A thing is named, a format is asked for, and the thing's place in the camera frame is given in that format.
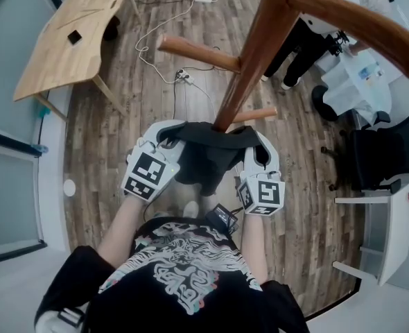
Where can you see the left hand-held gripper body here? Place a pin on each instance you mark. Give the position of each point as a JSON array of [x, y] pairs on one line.
[[147, 173]]

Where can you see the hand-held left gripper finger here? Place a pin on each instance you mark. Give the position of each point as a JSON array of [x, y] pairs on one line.
[[173, 151], [156, 130]]

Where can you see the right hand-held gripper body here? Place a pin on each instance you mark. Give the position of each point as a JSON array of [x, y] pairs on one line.
[[263, 194]]

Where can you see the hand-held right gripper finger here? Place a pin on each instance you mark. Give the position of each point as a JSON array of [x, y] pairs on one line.
[[275, 160], [249, 161]]

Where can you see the black clothes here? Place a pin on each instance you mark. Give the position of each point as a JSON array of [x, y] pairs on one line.
[[204, 158]]

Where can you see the wooden coat rack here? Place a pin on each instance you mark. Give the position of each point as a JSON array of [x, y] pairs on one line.
[[260, 54]]

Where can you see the person's left forearm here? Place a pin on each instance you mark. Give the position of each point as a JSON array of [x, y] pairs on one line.
[[124, 231]]

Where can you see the person's right forearm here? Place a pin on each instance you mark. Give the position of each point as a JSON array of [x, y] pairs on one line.
[[254, 252]]

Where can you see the small electronic box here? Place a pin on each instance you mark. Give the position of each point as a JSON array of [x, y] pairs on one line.
[[222, 217]]

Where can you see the person's white shoe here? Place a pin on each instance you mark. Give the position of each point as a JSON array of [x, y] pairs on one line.
[[191, 209]]

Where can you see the black round stool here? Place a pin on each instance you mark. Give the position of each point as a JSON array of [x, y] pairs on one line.
[[324, 104]]

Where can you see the white round floor disc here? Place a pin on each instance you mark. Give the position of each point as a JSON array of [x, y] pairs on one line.
[[69, 188]]

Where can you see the black office chair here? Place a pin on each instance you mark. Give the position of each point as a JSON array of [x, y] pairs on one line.
[[384, 154]]

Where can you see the round table with white cloth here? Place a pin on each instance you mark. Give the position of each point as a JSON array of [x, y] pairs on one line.
[[360, 89]]

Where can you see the light wooden table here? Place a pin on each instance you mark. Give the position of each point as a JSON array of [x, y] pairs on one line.
[[69, 54]]

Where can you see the person's black printed t-shirt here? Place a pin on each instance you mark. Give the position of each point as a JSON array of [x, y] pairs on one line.
[[183, 290]]

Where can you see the small black device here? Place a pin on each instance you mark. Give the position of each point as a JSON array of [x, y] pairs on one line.
[[75, 37]]

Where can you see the clear water bottle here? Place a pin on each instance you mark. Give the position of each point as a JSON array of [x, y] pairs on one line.
[[371, 70]]

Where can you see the white side desk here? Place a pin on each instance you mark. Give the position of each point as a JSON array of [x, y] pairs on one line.
[[395, 234]]

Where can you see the black framed glass partition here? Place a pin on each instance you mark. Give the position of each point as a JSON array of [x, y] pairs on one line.
[[10, 200]]

